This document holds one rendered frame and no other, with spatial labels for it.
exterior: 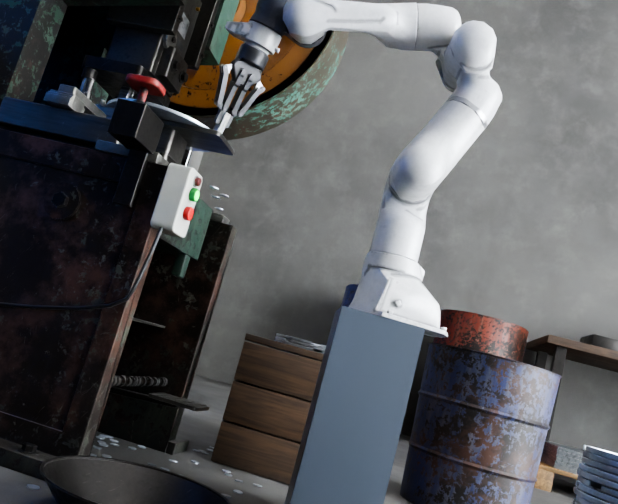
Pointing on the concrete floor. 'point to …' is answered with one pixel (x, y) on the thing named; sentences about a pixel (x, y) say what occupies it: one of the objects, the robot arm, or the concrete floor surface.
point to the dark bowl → (121, 483)
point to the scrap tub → (477, 429)
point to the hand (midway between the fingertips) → (220, 125)
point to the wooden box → (267, 409)
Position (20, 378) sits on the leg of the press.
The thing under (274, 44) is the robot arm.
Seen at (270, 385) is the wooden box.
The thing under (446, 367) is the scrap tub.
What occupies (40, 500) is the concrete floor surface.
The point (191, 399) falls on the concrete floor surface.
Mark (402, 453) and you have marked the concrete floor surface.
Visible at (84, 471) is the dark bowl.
